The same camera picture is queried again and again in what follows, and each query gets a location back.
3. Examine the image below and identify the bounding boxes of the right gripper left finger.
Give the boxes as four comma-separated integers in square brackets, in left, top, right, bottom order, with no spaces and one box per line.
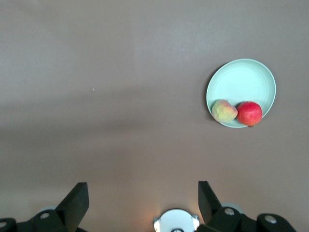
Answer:
[0,182,89,232]

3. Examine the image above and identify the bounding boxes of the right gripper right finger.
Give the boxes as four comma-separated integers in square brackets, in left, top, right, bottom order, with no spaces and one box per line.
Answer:
[195,180,297,232]

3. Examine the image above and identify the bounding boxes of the green pink peach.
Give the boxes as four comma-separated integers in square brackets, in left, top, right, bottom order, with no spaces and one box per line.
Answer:
[211,99,239,123]

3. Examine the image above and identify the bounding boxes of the brown table cloth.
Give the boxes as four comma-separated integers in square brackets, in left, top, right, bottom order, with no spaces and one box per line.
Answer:
[0,0,309,232]

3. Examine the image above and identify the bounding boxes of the pale green round plate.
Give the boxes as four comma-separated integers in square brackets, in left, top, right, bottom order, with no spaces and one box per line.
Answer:
[206,58,277,129]

